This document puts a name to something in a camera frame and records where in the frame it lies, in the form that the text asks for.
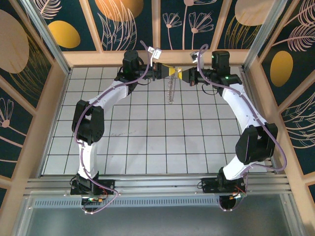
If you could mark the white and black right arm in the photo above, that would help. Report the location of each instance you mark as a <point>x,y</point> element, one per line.
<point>236,103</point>

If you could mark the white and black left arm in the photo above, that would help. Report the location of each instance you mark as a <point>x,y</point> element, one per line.
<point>110,94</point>

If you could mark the navy panel with pink flowers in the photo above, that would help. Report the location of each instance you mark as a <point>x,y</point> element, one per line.
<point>197,37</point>

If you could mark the navy panel with leaf outlines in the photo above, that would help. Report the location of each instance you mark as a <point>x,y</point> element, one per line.
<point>118,14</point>

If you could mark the navy panel, oval and feather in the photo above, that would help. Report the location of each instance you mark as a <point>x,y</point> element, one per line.
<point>281,68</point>

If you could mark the navy panel, beige circle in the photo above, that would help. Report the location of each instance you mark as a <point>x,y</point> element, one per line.
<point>246,12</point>

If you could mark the navy panel with yellow oval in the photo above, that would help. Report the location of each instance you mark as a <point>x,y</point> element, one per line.
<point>64,34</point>

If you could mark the navy panel with feather outlines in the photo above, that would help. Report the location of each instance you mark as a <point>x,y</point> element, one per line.
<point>302,127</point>

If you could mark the navy panel with gold lines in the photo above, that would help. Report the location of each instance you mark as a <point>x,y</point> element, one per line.
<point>14,41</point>

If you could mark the small circuit board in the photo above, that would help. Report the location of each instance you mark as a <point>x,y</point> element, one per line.
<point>237,196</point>
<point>94,199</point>

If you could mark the navy panel with single flower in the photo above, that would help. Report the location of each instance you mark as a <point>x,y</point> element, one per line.
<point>12,147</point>

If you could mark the perforated grey metal sheet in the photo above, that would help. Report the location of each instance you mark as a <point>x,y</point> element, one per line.
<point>157,221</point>

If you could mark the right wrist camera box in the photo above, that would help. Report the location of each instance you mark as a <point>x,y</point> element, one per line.
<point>194,56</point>

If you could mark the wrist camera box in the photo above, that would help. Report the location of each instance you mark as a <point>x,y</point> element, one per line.
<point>194,56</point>
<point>156,53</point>

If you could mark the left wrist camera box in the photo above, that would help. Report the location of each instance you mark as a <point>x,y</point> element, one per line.
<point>156,53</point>

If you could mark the aluminium corner post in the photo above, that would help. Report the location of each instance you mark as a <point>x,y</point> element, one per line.
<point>265,32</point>
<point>46,34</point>

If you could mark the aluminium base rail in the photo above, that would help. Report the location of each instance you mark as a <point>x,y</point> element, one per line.
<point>157,185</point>

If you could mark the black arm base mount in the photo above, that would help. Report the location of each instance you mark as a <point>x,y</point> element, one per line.
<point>209,185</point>
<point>105,186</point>

